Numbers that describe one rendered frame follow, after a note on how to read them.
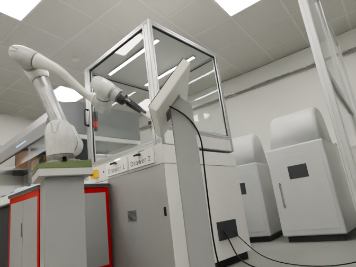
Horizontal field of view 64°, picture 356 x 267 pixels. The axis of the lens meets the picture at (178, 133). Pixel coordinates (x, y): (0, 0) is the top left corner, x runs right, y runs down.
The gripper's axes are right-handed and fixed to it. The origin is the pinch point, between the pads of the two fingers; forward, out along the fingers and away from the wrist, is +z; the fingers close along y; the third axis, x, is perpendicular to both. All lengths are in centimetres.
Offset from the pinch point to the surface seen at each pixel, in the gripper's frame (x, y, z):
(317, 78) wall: -252, 253, 125
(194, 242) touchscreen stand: 46, -22, 63
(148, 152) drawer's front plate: 15.5, 38.2, 7.5
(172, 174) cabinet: 20, 36, 31
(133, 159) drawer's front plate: 25, 50, -1
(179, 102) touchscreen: -11.2, -19.5, 17.2
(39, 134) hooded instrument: 54, 117, -113
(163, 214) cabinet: 46, 34, 41
